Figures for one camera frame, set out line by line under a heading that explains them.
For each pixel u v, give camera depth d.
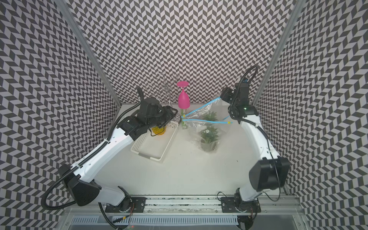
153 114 0.55
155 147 0.86
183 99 0.91
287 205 0.76
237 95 0.56
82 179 0.39
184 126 1.00
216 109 0.79
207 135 0.82
